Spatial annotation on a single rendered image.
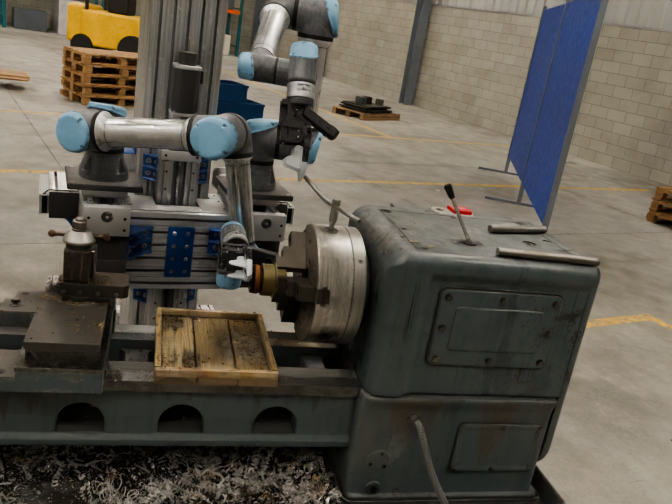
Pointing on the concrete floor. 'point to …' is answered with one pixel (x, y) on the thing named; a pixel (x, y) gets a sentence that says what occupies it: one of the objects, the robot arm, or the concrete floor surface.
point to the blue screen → (552, 101)
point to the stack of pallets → (92, 80)
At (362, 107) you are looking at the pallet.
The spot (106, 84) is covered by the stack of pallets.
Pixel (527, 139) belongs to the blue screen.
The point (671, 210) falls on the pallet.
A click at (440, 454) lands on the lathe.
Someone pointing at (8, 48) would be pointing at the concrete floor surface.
